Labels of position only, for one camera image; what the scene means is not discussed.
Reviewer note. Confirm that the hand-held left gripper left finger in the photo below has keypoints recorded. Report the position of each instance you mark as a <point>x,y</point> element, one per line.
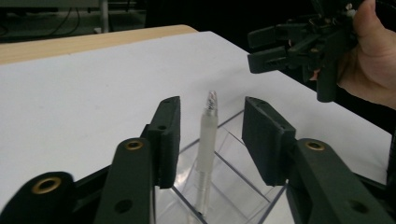
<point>130,186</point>

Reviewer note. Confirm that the white-legged desk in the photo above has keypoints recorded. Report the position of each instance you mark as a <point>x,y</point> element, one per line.
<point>104,15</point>

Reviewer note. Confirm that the clear pen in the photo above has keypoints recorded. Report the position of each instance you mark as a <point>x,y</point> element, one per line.
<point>208,140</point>

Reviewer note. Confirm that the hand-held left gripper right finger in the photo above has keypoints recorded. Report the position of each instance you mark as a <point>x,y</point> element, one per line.
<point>311,186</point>

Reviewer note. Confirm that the clear acrylic organizer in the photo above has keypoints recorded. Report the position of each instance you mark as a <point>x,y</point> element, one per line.
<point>230,186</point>

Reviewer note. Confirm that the white table mat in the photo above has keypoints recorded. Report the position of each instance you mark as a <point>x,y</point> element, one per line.
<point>77,109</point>

